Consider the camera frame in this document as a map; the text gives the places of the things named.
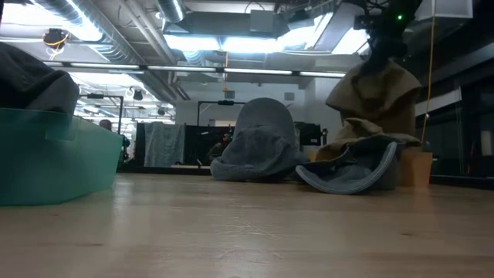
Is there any grey baseball cap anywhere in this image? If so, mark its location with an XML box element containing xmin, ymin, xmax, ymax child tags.
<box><xmin>295</xmin><ymin>134</ymin><xmax>404</xmax><ymax>195</ymax></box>
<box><xmin>210</xmin><ymin>97</ymin><xmax>310</xmax><ymax>183</ymax></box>
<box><xmin>0</xmin><ymin>41</ymin><xmax>80</xmax><ymax>117</ymax></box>

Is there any black monitor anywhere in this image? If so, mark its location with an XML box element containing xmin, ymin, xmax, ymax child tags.
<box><xmin>295</xmin><ymin>121</ymin><xmax>329</xmax><ymax>147</ymax></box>

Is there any orange plastic bin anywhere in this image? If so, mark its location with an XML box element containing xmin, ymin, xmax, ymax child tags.
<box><xmin>307</xmin><ymin>150</ymin><xmax>434</xmax><ymax>189</ymax></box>

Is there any grey ceiling box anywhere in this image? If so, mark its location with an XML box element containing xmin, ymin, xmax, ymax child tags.
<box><xmin>249</xmin><ymin>9</ymin><xmax>276</xmax><ymax>34</ymax></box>

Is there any person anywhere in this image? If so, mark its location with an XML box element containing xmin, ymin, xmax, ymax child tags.
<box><xmin>99</xmin><ymin>118</ymin><xmax>132</xmax><ymax>165</ymax></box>
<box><xmin>208</xmin><ymin>133</ymin><xmax>235</xmax><ymax>163</ymax></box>

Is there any long ceiling light bar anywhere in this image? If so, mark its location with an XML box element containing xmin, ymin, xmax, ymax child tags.
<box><xmin>42</xmin><ymin>61</ymin><xmax>347</xmax><ymax>78</ymax></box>

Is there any black partition panel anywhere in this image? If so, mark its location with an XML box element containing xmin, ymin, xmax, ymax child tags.
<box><xmin>134</xmin><ymin>122</ymin><xmax>237</xmax><ymax>168</ymax></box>

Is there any grey hanging cloth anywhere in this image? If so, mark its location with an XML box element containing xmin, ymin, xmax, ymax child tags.
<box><xmin>143</xmin><ymin>121</ymin><xmax>187</xmax><ymax>168</ymax></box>

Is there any green plastic bin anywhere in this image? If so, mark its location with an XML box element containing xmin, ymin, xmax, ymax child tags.
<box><xmin>0</xmin><ymin>107</ymin><xmax>124</xmax><ymax>207</ymax></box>

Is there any hanging yellow cable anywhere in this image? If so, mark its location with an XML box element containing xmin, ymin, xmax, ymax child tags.
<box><xmin>420</xmin><ymin>0</ymin><xmax>437</xmax><ymax>146</ymax></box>

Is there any black background rig frame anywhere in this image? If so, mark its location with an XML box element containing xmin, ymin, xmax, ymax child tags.
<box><xmin>197</xmin><ymin>100</ymin><xmax>248</xmax><ymax>128</ymax></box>
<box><xmin>76</xmin><ymin>93</ymin><xmax>125</xmax><ymax>134</ymax></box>

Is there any black yellow ceiling cable reel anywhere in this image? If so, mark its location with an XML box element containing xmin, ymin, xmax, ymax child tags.
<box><xmin>42</xmin><ymin>27</ymin><xmax>70</xmax><ymax>51</ymax></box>

